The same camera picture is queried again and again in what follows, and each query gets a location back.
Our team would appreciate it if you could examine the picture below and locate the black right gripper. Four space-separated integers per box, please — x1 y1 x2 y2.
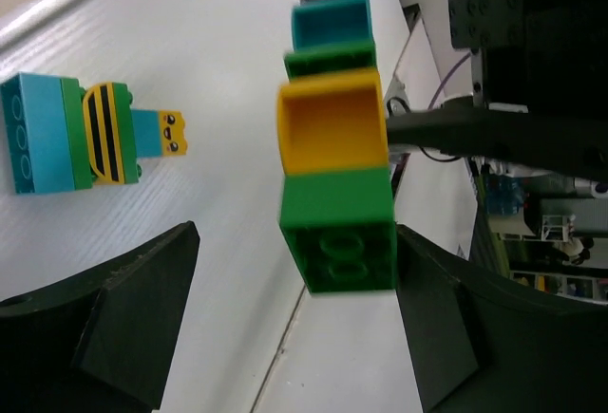
386 0 607 180

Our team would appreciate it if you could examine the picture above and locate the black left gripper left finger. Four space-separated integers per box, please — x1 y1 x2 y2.
1 221 200 412

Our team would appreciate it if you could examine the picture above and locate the teal green lego stack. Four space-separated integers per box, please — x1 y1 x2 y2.
283 0 377 81

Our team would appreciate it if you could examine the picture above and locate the green square lego brick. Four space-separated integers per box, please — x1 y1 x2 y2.
278 166 397 294

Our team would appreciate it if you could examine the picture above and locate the bee lego stack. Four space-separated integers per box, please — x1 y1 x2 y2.
1 72 188 195

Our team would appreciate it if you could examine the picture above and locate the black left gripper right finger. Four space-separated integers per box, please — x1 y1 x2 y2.
396 226 607 412

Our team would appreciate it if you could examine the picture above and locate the yellow curved lego brick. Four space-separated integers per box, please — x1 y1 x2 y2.
276 67 389 175

